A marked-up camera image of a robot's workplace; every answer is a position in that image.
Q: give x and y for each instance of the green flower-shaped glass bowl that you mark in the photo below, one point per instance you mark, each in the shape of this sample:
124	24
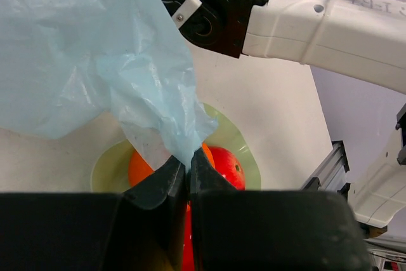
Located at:
110	173

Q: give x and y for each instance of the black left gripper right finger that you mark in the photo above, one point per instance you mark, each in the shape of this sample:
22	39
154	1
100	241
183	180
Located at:
270	229

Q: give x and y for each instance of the light blue plastic bag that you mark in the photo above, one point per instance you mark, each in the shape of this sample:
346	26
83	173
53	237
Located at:
65	62

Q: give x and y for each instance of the orange fake orange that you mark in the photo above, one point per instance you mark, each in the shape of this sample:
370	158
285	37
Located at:
139	169

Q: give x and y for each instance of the red fake apple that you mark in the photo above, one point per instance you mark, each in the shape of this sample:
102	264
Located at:
228	166

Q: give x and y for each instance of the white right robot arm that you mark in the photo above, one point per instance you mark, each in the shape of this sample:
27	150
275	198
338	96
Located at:
363	39

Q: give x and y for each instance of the red fake pomegranate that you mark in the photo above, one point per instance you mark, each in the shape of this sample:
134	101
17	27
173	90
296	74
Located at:
187	260

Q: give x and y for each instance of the aluminium front rail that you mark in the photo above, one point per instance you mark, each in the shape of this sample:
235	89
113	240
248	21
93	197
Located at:
330	175

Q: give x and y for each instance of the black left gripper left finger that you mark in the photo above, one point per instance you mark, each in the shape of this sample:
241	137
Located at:
139	229

